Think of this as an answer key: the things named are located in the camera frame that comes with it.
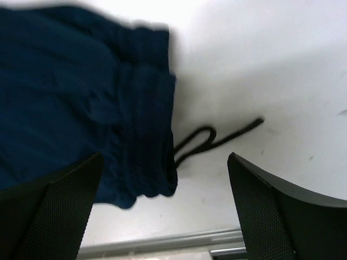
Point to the aluminium front rail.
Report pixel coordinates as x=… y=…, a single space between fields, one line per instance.
x=217 y=243

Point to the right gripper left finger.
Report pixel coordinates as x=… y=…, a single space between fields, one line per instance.
x=47 y=217

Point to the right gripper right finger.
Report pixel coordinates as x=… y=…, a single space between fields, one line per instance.
x=281 y=220

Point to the navy blue shorts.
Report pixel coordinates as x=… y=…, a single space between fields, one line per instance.
x=74 y=83

